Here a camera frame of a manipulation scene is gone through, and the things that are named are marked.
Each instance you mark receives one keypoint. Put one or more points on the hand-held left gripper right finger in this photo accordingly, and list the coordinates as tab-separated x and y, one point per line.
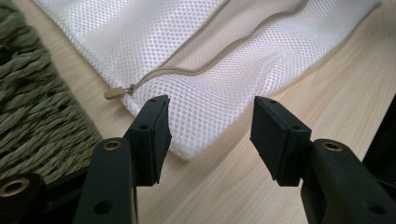
336	186

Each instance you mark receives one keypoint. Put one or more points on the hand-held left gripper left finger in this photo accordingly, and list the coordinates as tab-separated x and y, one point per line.
106	186

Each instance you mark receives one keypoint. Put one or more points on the green woven basket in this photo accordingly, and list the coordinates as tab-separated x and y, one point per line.
37	102

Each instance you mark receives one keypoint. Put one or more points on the white cloth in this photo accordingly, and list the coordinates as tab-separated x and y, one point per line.
218	102

